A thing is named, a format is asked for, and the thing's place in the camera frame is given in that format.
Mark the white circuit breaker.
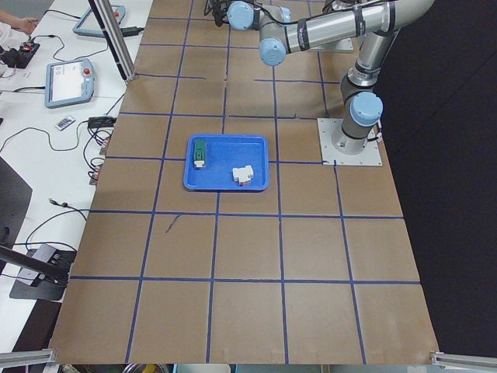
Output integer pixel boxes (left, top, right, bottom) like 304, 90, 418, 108
232, 165, 254, 187

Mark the blue plastic tray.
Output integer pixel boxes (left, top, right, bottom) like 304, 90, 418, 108
183, 134, 270, 192

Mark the green terminal block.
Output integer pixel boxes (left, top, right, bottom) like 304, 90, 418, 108
193, 140, 207, 169

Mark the black power adapter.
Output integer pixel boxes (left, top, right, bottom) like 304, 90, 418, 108
88, 116, 116, 129

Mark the small white remote control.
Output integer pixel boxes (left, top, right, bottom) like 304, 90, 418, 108
54, 115, 75, 131

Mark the near blue teach pendant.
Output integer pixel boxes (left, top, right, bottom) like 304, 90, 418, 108
44, 58, 95, 109

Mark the blue teach pendant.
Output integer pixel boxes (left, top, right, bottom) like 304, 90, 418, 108
72, 4, 128, 39
44, 58, 95, 109

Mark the black monitor stand base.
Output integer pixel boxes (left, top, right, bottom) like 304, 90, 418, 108
7, 244, 77, 301

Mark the far blue teach pendant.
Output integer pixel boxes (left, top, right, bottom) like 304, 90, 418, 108
72, 4, 128, 39

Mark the person at desk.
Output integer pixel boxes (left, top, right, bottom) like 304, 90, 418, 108
0, 9, 39, 51

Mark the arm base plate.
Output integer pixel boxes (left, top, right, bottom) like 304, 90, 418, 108
306, 37, 355, 52
317, 118, 382, 167

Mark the aluminium frame post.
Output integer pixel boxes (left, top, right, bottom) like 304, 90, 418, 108
88, 0, 136, 82

